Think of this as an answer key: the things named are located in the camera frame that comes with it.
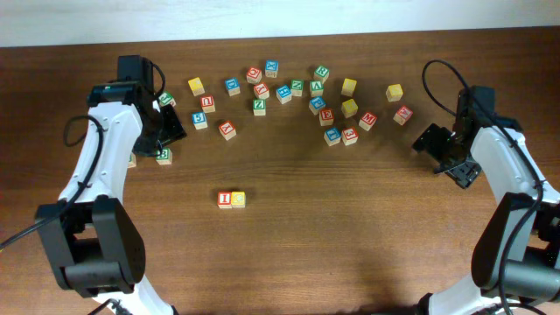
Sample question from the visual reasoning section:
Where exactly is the red A block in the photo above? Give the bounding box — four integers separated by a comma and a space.
393, 106, 413, 126

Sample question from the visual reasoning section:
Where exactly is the red I block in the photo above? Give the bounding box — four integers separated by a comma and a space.
217, 192, 232, 209

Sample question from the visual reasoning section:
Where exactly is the yellow C block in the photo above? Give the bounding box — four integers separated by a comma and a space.
231, 192, 247, 208

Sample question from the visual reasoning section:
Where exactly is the green R block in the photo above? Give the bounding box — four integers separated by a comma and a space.
313, 65, 330, 83

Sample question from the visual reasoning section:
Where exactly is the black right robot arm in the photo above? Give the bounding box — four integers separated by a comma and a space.
413, 86, 559, 314

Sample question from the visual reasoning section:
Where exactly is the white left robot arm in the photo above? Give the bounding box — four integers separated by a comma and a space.
35, 55, 186, 314

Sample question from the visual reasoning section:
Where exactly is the green b block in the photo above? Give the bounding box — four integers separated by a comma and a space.
156, 148, 172, 165
128, 153, 137, 168

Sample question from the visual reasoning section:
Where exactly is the green J block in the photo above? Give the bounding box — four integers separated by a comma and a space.
158, 91, 177, 107

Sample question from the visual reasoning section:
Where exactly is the blue 5 block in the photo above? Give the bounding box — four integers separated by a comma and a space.
192, 112, 208, 130

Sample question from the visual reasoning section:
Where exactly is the red U block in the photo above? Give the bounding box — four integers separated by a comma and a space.
200, 95, 215, 113

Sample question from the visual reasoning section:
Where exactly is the green B block far left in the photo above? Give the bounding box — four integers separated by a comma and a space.
128, 153, 137, 168

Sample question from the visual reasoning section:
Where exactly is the yellow block upper left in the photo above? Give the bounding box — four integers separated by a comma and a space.
187, 77, 205, 96

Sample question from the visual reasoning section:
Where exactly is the red K block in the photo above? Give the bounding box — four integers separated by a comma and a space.
219, 121, 237, 141

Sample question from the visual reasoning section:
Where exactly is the blue D block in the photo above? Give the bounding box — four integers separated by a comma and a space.
225, 78, 241, 96

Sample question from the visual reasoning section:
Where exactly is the yellow block far right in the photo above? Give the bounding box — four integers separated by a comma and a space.
386, 84, 403, 102

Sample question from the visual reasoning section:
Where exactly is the red M block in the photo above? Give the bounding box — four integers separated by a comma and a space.
359, 112, 377, 131

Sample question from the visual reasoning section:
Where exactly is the green Z block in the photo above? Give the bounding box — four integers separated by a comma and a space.
252, 99, 266, 116

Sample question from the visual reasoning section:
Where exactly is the red Y block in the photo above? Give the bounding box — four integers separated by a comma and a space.
253, 82, 270, 100

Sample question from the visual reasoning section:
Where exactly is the red 3 block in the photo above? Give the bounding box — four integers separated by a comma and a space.
342, 127, 359, 145

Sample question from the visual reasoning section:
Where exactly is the red O block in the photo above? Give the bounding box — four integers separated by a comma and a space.
246, 66, 263, 85

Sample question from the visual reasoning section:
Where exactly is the yellow block middle right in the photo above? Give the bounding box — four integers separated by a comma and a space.
341, 99, 358, 118

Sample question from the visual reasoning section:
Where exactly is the blue T block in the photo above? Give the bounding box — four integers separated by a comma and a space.
324, 127, 341, 146

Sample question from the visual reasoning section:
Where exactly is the yellow block upper right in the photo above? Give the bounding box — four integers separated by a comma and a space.
341, 78, 357, 97

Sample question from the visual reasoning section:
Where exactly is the blue X block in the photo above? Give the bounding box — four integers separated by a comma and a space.
265, 59, 279, 78

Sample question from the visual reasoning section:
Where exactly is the blue H block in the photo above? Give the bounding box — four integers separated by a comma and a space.
276, 85, 292, 104

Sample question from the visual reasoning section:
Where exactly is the red E block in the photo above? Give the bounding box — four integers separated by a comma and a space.
318, 108, 334, 126

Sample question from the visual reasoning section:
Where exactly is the green N block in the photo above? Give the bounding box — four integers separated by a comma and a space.
290, 80, 305, 97

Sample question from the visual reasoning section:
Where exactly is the blue P block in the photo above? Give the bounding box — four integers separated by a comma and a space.
309, 96, 326, 116

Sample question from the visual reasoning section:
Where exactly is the green V block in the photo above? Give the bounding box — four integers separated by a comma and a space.
310, 80, 324, 98

